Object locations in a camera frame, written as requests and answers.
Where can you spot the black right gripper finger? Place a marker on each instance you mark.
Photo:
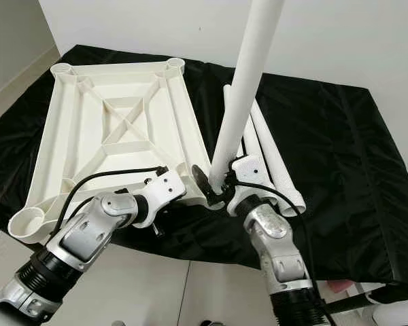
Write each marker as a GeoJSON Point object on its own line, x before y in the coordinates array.
{"type": "Point", "coordinates": [207, 183]}
{"type": "Point", "coordinates": [232, 169]}

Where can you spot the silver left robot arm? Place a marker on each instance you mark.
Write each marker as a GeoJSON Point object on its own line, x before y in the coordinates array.
{"type": "Point", "coordinates": [88, 234]}

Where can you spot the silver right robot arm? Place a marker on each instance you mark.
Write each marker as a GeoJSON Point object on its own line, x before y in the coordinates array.
{"type": "Point", "coordinates": [279, 251]}

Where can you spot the black tablecloth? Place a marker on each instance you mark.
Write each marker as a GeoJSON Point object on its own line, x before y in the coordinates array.
{"type": "Point", "coordinates": [353, 149]}

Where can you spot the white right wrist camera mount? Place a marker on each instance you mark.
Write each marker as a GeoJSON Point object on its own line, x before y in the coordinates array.
{"type": "Point", "coordinates": [255, 170]}

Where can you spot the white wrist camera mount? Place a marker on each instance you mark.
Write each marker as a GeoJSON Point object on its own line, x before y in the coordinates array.
{"type": "Point", "coordinates": [255, 170]}
{"type": "Point", "coordinates": [166, 189]}

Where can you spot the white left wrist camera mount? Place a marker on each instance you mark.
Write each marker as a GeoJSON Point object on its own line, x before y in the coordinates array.
{"type": "Point", "coordinates": [166, 189]}

